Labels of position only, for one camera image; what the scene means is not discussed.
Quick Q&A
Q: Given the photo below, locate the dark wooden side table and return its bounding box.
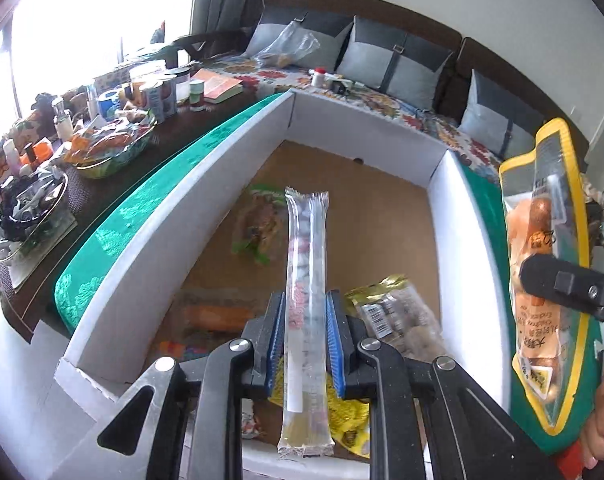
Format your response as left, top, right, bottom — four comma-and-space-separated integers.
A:
0, 89, 258, 341

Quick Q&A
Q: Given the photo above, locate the yellow-edged snack bag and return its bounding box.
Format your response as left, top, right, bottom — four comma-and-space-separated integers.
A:
500, 118, 590, 436

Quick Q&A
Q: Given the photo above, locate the red-capped white bottle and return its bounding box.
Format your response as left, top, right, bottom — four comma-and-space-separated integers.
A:
311, 67, 326, 89

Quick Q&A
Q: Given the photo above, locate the clear plastic bag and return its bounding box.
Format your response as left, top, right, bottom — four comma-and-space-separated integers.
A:
252, 21, 320, 68

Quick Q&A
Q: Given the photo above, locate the long clear snack tube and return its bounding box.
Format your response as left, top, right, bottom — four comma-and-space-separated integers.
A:
276, 186, 336, 460

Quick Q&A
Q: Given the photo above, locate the yellow crinkled wrapper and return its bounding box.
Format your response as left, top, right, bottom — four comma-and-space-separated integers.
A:
277, 375, 370, 460

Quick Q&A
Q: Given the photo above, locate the small red white packet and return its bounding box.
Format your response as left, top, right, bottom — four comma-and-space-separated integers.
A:
240, 399, 261, 440

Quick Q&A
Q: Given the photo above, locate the gold foil snack packet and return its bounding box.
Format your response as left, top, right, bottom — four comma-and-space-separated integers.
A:
345, 274, 410, 308

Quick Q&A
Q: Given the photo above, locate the orange book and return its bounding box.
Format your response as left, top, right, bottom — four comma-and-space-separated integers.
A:
189, 68, 244, 104

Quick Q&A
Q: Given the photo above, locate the white cardboard box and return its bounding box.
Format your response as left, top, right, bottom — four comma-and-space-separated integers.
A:
52, 88, 514, 480

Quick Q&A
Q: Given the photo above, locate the dark brown sofa backrest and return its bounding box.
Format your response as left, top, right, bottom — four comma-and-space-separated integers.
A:
246, 0, 564, 159

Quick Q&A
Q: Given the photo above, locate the glass bowl with dark items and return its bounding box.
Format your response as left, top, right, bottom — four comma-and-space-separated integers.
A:
0, 166, 69, 266

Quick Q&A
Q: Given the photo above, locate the green snack packet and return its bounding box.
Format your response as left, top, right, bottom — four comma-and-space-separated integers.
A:
232, 184, 288, 266

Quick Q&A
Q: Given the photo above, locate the grey pillow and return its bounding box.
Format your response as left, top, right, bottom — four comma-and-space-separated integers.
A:
244, 6, 353, 72
337, 15, 453, 110
458, 70, 545, 160

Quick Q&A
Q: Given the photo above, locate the far left grey pillow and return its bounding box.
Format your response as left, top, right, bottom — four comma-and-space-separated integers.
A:
244, 6, 353, 72

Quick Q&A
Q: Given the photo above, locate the blue white cup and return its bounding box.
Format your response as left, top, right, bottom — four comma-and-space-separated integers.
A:
97, 90, 120, 122

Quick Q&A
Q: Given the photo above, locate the green-capped small jar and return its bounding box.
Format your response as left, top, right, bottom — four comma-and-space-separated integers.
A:
189, 79, 206, 112

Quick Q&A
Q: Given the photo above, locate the floral sofa cover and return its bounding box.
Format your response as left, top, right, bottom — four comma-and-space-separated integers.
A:
202, 55, 500, 184

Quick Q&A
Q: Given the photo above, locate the clear grey snack bag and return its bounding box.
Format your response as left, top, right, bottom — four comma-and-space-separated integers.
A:
355, 283, 450, 363

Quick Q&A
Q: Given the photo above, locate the glass bowl with snacks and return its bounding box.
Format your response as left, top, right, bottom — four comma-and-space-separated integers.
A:
62, 108, 158, 179

